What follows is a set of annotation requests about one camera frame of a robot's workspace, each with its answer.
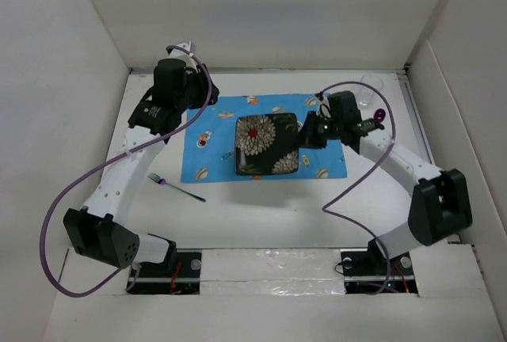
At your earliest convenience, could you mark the iridescent metal fork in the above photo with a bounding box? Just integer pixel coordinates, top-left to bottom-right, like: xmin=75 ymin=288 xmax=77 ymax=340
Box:
xmin=147 ymin=173 xmax=206 ymax=203

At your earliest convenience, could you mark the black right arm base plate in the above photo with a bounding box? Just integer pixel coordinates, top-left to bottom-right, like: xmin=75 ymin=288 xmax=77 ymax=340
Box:
xmin=334 ymin=249 xmax=418 ymax=295

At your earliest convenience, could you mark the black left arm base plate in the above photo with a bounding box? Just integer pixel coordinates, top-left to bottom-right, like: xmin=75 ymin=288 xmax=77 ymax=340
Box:
xmin=126 ymin=249 xmax=202 ymax=295

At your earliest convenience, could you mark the blue patterned cloth napkin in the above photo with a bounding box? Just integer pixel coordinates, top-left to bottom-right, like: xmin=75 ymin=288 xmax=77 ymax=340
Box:
xmin=181 ymin=94 xmax=348 ymax=184

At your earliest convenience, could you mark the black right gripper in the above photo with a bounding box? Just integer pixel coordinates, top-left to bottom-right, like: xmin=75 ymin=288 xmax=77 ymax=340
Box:
xmin=289 ymin=111 xmax=342 ymax=150

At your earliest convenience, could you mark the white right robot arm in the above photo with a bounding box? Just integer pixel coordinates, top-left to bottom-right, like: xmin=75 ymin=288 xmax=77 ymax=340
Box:
xmin=299 ymin=91 xmax=473 ymax=274

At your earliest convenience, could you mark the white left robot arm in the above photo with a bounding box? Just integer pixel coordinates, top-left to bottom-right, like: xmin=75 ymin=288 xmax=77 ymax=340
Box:
xmin=63 ymin=59 xmax=218 ymax=276

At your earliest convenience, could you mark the black floral square plate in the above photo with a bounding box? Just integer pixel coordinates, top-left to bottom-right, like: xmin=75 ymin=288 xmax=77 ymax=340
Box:
xmin=234 ymin=112 xmax=299 ymax=176

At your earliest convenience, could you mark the purple metal spoon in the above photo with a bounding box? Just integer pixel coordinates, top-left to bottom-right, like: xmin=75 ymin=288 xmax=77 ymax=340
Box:
xmin=374 ymin=108 xmax=386 ymax=122

